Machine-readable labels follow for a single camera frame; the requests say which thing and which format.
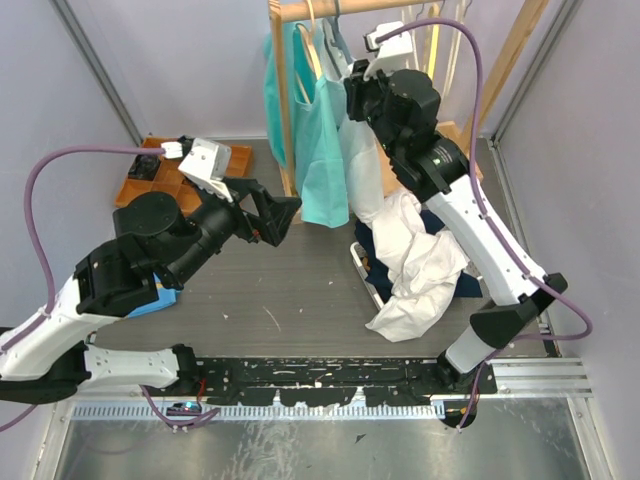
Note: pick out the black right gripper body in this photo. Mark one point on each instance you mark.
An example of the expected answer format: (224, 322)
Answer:
(366, 97)

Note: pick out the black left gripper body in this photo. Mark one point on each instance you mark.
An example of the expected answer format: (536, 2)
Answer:
(212, 223)

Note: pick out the grey blue plastic hanger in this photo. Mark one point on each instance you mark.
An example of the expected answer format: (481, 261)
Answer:
(334, 40)

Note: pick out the cream plastic hanger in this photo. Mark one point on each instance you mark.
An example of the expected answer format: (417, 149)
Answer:
(459, 15)

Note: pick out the white t shirt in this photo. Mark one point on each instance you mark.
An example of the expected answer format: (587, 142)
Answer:
(423, 268)

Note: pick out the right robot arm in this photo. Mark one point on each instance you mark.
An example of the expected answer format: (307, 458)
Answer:
(401, 108)

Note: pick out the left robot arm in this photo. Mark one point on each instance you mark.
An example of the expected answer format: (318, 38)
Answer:
(47, 359)

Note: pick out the teal hanging t shirt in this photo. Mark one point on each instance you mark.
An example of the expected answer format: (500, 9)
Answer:
(317, 108)

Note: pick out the wooden hanger with teal shirt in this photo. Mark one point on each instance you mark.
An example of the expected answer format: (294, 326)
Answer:
(307, 50)

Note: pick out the blue folded cloth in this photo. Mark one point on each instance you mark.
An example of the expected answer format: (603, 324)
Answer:
(167, 297)

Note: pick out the wooden compartment tray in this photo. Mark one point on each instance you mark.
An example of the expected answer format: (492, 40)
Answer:
(170, 180)

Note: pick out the rolled dark sock left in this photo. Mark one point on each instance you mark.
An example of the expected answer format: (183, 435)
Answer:
(144, 167)

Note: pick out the white perforated plastic basket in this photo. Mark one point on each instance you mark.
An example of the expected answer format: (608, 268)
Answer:
(467, 286)

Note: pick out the wooden clothes rack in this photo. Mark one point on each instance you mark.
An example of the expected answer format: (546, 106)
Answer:
(280, 15)

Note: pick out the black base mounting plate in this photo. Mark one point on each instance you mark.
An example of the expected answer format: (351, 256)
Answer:
(321, 382)

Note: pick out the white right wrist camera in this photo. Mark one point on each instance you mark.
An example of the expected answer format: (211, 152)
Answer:
(390, 55)

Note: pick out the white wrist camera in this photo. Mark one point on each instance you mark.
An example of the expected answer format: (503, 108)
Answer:
(203, 162)
(390, 55)

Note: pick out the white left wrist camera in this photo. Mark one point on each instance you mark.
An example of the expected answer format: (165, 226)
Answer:
(203, 162)

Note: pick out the white slotted cable duct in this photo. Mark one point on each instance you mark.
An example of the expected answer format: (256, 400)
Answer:
(138, 411)

